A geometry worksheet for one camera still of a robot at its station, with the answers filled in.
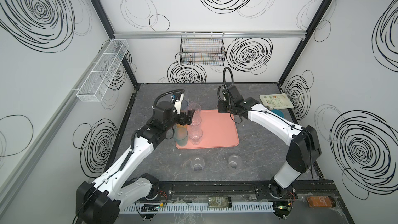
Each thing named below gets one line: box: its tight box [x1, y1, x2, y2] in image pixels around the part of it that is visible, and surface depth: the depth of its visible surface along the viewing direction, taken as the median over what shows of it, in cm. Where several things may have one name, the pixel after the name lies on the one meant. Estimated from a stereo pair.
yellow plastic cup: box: [175, 123, 188, 132], surface depth 86 cm
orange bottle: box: [306, 196, 337, 208], surface depth 69 cm
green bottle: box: [207, 196, 232, 208], surface depth 69 cm
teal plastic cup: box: [173, 126, 188, 147], surface depth 88 cm
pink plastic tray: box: [175, 109, 240, 150], surface depth 93 cm
